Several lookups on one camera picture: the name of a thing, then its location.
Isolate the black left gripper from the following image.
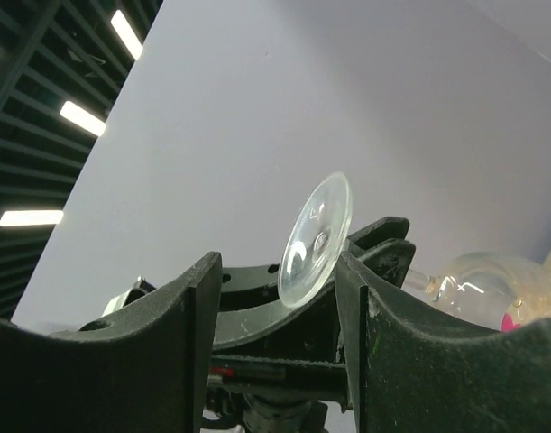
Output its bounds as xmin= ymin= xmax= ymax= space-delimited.
xmin=206 ymin=216 xmax=416 ymax=403

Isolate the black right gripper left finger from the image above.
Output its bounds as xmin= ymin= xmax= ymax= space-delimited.
xmin=0 ymin=252 xmax=222 ymax=432

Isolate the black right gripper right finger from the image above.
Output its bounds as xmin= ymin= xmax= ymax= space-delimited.
xmin=335 ymin=253 xmax=551 ymax=432

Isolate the clear wine glass front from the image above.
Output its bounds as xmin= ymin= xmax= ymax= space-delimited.
xmin=277 ymin=171 xmax=354 ymax=309

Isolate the clear wine glass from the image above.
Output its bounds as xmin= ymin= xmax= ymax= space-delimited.
xmin=277 ymin=171 xmax=354 ymax=309
xmin=402 ymin=252 xmax=538 ymax=331

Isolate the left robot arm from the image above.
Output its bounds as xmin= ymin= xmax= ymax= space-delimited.
xmin=0 ymin=216 xmax=418 ymax=432

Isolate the pink plastic goblet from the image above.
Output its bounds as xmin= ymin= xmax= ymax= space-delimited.
xmin=500 ymin=313 xmax=520 ymax=332

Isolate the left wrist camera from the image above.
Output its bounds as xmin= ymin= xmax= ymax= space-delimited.
xmin=102 ymin=276 xmax=156 ymax=317

